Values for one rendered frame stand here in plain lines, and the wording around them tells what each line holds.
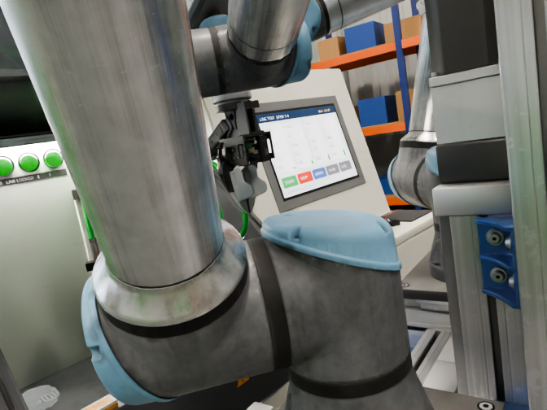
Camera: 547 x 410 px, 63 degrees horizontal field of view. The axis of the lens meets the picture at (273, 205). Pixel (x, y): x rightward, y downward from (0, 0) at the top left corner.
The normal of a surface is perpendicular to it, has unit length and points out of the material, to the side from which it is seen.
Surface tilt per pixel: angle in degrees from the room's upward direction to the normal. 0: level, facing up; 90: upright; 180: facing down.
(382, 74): 90
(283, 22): 161
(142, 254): 120
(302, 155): 76
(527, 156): 90
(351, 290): 89
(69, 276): 90
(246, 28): 133
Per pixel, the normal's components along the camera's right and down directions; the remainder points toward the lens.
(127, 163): 0.16, 0.62
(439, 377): -0.17, -0.97
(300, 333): 0.22, 0.28
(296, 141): 0.64, -0.24
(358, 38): -0.53, 0.22
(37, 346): 0.70, 0.00
